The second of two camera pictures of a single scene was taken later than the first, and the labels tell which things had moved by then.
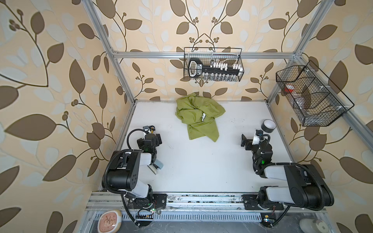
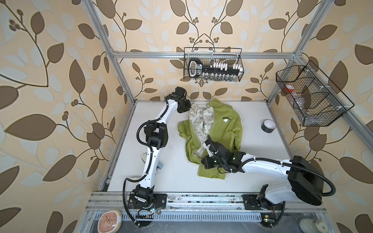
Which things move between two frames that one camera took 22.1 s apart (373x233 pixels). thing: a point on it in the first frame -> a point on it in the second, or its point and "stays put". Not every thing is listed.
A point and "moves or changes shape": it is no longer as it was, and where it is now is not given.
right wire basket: x=318 y=101 stays put
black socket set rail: x=216 y=71 stays put
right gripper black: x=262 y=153 -> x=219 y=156
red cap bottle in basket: x=289 y=88 stays put
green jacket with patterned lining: x=198 y=113 moves or changes shape
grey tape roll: x=268 y=125 stays put
